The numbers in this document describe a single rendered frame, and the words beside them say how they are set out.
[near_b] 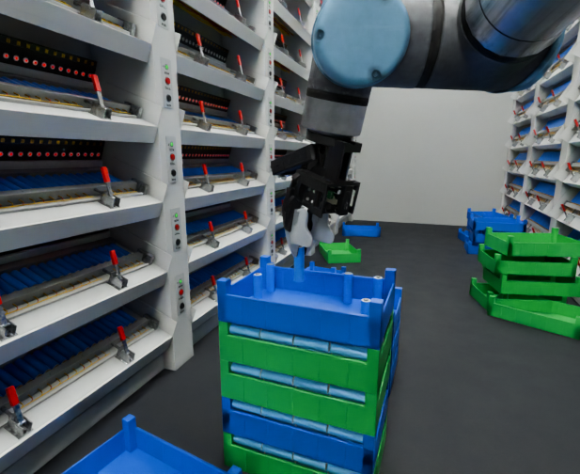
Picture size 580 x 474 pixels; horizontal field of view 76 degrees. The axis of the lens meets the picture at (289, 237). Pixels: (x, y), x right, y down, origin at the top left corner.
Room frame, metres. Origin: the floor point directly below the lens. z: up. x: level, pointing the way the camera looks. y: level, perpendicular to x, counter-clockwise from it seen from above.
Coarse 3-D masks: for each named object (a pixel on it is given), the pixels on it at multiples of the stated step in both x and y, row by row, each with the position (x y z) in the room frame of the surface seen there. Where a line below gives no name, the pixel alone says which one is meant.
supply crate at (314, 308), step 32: (224, 288) 0.65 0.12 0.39; (288, 288) 0.81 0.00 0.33; (320, 288) 0.79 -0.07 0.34; (384, 288) 0.72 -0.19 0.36; (224, 320) 0.65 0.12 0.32; (256, 320) 0.63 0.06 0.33; (288, 320) 0.60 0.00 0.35; (320, 320) 0.58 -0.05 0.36; (352, 320) 0.56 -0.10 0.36; (384, 320) 0.59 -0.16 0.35
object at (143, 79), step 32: (96, 0) 1.06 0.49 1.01; (128, 0) 1.02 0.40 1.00; (160, 32) 1.03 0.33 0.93; (128, 64) 1.03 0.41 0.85; (160, 64) 1.03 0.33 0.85; (160, 96) 1.02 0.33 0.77; (160, 128) 1.01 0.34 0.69; (128, 160) 1.04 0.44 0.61; (160, 160) 1.00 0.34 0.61; (128, 224) 1.04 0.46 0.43; (160, 224) 1.01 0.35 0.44; (160, 288) 1.01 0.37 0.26; (192, 352) 1.08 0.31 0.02
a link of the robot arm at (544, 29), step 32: (448, 0) 0.40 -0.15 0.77; (480, 0) 0.35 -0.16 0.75; (512, 0) 0.31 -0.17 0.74; (544, 0) 0.29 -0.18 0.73; (576, 0) 0.29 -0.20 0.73; (448, 32) 0.39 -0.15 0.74; (480, 32) 0.36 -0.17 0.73; (512, 32) 0.33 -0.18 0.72; (544, 32) 0.32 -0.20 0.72; (448, 64) 0.40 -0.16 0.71; (480, 64) 0.38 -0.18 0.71; (512, 64) 0.37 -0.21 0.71; (544, 64) 0.39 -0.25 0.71
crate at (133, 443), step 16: (128, 416) 0.70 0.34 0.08; (128, 432) 0.68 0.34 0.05; (144, 432) 0.68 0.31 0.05; (112, 448) 0.66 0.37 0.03; (128, 448) 0.69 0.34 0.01; (144, 448) 0.69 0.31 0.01; (160, 448) 0.66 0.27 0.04; (176, 448) 0.64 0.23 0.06; (80, 464) 0.61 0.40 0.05; (96, 464) 0.63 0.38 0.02; (112, 464) 0.65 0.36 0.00; (128, 464) 0.65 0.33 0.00; (144, 464) 0.65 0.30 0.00; (160, 464) 0.65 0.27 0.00; (176, 464) 0.64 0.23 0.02; (192, 464) 0.62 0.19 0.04; (208, 464) 0.60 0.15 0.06
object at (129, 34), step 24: (0, 0) 0.67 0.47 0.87; (24, 0) 0.71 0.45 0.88; (48, 0) 0.79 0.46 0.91; (72, 0) 0.87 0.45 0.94; (48, 24) 0.75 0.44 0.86; (72, 24) 0.80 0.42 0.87; (96, 24) 0.84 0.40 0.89; (120, 24) 1.00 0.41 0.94; (144, 24) 1.00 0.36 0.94; (120, 48) 0.92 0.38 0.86; (144, 48) 0.98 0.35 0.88
